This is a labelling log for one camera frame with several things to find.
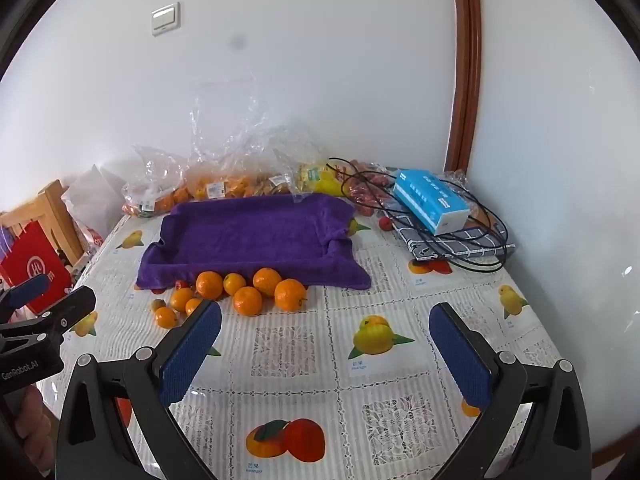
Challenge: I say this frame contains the grey plaid cloth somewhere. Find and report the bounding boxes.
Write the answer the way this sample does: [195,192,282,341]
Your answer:
[392,220,517,262]

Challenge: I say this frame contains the purple towel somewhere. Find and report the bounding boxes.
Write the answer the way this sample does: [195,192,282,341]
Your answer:
[137,193,372,292]

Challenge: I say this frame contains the clear bag of red fruit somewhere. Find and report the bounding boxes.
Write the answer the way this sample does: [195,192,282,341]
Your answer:
[345,159,401,218]

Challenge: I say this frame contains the clear bag of yellow fruit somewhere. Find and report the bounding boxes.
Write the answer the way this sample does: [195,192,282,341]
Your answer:
[270,125,351,197]

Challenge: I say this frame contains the brown wooden door frame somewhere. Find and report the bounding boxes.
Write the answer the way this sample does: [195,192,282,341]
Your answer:
[444,0,482,173]

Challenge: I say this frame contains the person's left hand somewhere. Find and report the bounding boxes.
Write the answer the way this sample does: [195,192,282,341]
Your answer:
[17,385,53,473]

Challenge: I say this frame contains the red paper bag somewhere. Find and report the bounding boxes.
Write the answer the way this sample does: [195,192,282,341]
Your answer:
[0,220,73,313]

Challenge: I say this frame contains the red and white plastic bag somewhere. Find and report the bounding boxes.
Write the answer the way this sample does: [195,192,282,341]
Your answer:
[75,225,108,261]

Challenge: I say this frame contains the black wire rack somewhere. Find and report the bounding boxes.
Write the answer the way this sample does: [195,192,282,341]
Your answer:
[327,157,510,273]

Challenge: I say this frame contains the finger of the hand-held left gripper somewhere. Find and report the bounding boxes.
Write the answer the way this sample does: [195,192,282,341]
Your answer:
[0,286,97,356]
[0,275,51,321]

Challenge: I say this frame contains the clear bag of leafy mandarins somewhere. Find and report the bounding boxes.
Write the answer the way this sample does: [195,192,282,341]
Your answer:
[121,145,193,219]

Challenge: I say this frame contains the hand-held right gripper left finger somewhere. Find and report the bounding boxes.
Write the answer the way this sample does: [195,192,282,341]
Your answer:
[56,301,223,480]

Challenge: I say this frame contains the blue tissue pack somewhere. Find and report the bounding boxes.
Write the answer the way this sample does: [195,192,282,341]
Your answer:
[392,168,471,237]

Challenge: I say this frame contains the white wall switch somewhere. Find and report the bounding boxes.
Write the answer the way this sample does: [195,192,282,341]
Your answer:
[150,2,181,37]

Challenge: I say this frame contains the clear bag of small oranges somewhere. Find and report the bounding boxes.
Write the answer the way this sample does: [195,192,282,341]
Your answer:
[185,72,301,202]

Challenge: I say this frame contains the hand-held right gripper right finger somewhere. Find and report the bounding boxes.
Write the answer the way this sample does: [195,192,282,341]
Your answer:
[429,302,593,480]

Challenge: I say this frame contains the wooden chair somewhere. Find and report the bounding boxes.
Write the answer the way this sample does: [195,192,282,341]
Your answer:
[0,179,86,268]

